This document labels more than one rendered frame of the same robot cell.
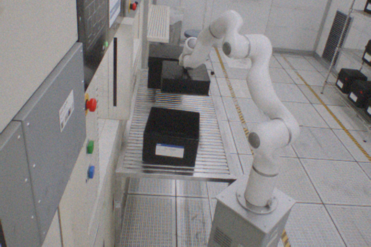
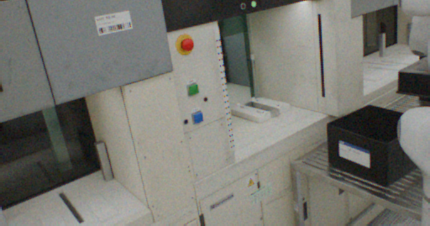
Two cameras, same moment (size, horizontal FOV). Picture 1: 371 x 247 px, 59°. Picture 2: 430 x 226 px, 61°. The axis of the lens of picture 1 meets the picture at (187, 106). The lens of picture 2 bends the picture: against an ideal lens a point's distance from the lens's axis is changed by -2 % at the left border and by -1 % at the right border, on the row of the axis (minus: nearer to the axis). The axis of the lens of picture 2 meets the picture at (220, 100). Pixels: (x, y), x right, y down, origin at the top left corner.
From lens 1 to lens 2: 88 cm
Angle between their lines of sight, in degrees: 56
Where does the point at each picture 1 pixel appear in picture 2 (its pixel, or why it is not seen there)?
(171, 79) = (409, 73)
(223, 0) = not seen: outside the picture
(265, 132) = (412, 116)
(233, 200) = not seen: outside the picture
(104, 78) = (312, 61)
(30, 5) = not seen: outside the picture
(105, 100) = (314, 88)
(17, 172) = (17, 27)
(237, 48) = not seen: outside the picture
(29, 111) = not seen: outside the picture
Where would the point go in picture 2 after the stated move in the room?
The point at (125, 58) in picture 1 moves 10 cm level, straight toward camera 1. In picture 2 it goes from (329, 38) to (317, 43)
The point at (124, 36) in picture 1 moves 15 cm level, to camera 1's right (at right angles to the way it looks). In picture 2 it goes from (327, 11) to (356, 12)
